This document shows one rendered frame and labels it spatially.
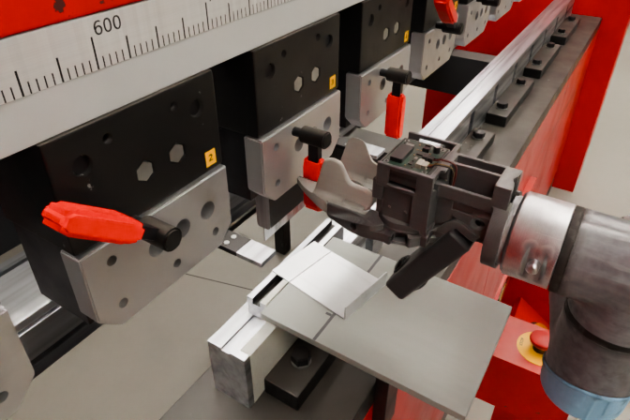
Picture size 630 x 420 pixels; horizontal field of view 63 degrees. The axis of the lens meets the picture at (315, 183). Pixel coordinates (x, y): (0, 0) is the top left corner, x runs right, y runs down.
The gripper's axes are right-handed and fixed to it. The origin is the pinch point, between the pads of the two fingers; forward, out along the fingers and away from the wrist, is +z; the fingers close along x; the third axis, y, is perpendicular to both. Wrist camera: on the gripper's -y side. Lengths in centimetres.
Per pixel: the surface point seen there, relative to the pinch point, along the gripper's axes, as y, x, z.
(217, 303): -119, -62, 85
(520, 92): -28, -109, 0
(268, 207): -5.2, 0.5, 6.1
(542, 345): -38, -28, -26
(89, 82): 17.9, 21.2, 3.0
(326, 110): 5.5, -6.4, 2.5
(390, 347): -18.5, 0.6, -10.8
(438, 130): -22, -61, 7
